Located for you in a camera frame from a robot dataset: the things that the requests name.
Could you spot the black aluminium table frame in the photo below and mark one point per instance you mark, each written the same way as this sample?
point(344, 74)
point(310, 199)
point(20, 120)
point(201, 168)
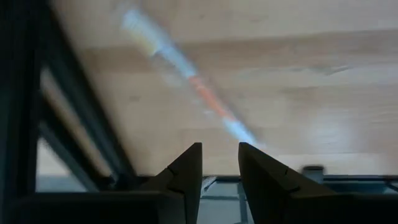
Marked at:
point(18, 93)

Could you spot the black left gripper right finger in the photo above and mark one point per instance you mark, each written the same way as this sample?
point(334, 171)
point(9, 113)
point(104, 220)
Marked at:
point(267, 186)

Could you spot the orange toothbrush in wrapper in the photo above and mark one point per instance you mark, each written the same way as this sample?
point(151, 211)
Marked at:
point(205, 93)

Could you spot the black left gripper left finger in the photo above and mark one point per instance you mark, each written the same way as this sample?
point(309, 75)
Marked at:
point(186, 180)

